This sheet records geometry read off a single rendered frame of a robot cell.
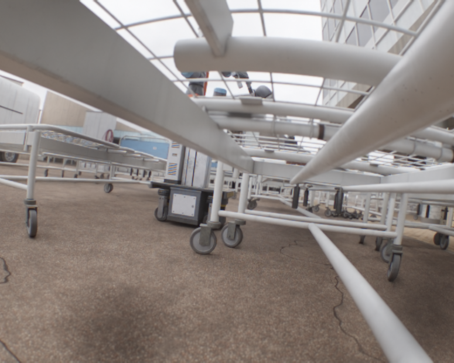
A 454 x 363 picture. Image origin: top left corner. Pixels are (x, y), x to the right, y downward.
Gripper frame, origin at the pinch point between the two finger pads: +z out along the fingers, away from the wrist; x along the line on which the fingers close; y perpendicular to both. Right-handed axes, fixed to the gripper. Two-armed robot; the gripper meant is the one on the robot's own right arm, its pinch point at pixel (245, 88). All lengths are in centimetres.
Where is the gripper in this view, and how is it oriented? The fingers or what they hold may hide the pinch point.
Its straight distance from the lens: 151.6
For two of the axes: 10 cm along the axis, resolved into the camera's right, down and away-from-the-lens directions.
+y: -7.8, 3.0, 5.5
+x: -5.6, 0.6, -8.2
